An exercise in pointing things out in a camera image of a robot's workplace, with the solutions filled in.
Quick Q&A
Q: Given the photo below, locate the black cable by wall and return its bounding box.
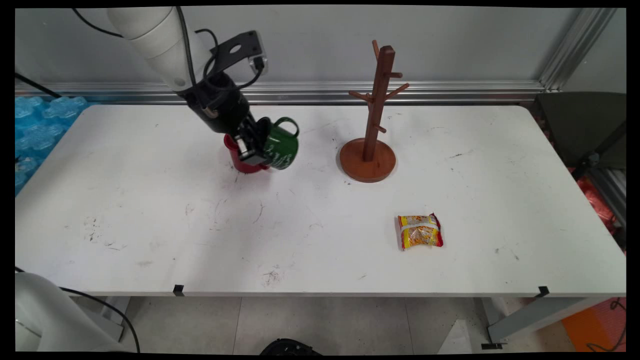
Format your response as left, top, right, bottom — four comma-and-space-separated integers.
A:
15, 72, 62, 99

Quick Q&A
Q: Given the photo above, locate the aluminium frame rail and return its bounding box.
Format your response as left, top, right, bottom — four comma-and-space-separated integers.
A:
587, 167, 627, 226

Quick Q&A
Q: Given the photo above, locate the long aluminium wall rail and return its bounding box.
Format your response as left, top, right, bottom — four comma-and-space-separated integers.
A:
15, 81, 547, 105

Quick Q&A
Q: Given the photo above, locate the green enamel mug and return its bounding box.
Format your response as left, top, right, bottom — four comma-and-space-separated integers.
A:
261, 116, 300, 171

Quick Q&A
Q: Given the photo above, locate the red mug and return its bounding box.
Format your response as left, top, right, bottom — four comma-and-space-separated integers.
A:
223, 133, 271, 175

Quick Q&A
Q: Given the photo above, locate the black round floor object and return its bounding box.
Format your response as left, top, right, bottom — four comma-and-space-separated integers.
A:
259, 338, 324, 356

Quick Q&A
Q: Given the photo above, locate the thick black hanging cable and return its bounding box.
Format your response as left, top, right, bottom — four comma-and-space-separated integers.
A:
71, 7, 124, 39

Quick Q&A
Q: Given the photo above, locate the blue bubble wrap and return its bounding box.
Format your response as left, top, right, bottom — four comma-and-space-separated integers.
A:
15, 96, 92, 197

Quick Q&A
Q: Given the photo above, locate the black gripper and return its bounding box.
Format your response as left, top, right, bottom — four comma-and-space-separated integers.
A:
185, 72, 274, 167

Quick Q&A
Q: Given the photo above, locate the red plastic bag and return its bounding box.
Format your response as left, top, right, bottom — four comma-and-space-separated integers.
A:
575, 177, 619, 236

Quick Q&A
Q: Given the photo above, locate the yellow red snack packet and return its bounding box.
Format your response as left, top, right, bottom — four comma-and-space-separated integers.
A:
397, 212, 444, 251

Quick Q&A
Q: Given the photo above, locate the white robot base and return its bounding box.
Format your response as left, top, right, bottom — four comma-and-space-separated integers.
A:
15, 272, 127, 353

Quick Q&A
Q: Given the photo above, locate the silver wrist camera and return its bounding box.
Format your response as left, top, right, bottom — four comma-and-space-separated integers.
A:
248, 54, 269, 76

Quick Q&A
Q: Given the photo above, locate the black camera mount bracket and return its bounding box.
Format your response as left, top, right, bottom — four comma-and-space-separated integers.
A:
209, 30, 265, 72

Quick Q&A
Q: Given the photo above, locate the grey table leg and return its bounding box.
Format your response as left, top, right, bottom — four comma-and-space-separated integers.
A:
481, 297, 617, 350
75, 296, 132, 344

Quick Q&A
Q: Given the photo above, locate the black cable on floor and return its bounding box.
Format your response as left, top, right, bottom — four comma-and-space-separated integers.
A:
15, 266, 142, 353

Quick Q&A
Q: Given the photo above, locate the orange floor mat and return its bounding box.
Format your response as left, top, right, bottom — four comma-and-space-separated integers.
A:
562, 297, 627, 353

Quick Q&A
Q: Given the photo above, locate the brown wooden mug tree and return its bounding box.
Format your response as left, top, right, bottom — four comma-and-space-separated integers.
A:
339, 40, 410, 184

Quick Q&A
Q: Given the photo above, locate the thin black floor cable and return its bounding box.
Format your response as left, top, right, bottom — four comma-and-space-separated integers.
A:
585, 298, 627, 352

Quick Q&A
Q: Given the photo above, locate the slanted aluminium frame post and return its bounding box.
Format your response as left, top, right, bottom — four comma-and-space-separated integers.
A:
538, 7, 619, 92

